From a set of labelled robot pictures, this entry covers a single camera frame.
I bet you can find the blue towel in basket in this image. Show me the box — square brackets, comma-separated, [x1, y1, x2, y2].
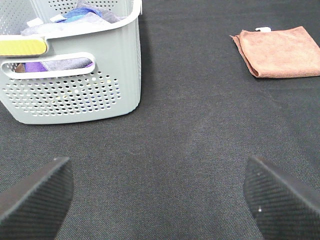
[50, 7, 102, 23]

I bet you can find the grey perforated laundry basket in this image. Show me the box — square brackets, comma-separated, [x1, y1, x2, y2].
[0, 0, 142, 125]

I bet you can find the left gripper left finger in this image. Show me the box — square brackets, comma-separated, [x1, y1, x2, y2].
[0, 157, 74, 240]

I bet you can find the brown towel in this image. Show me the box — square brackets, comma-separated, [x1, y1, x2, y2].
[231, 26, 320, 79]

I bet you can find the white towel label tag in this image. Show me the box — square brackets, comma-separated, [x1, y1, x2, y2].
[255, 26, 272, 33]

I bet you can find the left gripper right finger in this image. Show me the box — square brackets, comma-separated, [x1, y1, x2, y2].
[243, 156, 320, 240]

